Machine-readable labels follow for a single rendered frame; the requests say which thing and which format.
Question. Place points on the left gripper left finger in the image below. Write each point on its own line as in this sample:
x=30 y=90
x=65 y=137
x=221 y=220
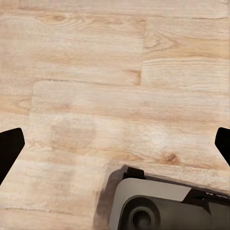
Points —
x=11 y=144

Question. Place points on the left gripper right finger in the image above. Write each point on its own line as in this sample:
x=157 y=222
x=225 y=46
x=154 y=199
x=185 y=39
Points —
x=222 y=142

